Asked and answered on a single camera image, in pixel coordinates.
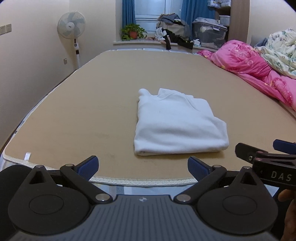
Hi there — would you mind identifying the white small garment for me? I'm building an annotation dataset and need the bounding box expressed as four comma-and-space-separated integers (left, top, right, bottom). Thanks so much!
134, 88, 229, 156

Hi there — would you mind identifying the pile of clothes on sill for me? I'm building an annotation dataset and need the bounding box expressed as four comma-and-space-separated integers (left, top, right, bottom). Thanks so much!
156, 13, 191, 41

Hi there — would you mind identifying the person's right hand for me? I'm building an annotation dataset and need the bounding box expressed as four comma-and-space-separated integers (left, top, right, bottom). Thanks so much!
278, 189, 296, 241

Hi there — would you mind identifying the white floral blanket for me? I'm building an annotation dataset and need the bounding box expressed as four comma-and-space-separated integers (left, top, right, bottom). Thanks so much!
254, 28, 296, 79

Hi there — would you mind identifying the pink floral quilt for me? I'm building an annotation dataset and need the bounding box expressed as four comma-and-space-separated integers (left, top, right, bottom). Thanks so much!
198, 40, 295, 110

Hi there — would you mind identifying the clear plastic storage bin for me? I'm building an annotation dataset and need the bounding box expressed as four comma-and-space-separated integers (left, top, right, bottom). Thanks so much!
192, 20, 228, 50

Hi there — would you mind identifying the white basket on shelf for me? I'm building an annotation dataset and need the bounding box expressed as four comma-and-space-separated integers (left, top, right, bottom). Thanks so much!
219, 15, 230, 27

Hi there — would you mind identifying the black garment hanging off sill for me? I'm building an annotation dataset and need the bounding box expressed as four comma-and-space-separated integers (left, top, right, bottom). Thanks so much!
163, 29, 194, 50

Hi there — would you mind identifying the wooden bookshelf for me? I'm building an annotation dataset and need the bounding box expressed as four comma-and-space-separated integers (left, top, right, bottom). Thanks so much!
207, 0, 251, 45

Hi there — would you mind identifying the white standing fan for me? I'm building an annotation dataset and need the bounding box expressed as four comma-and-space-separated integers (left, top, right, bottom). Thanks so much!
57, 11, 86, 69

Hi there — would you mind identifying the potted green plant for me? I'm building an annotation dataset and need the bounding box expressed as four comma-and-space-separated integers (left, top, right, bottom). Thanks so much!
121, 24, 147, 41

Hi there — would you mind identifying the stack of boxes on shelf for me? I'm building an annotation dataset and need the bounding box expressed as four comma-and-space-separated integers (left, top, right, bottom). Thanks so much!
207, 0, 231, 8

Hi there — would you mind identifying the right blue curtain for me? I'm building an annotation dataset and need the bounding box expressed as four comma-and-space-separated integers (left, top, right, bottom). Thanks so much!
181, 0, 210, 25

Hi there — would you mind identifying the blue curtain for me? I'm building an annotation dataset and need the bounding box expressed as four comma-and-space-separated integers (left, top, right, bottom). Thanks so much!
122, 0, 136, 28
181, 0, 210, 25

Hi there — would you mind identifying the left blue curtain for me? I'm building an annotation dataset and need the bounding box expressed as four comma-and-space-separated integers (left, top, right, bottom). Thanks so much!
122, 0, 136, 28

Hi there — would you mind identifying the window with white frame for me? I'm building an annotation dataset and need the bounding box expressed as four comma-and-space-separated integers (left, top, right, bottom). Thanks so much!
134, 0, 183, 29

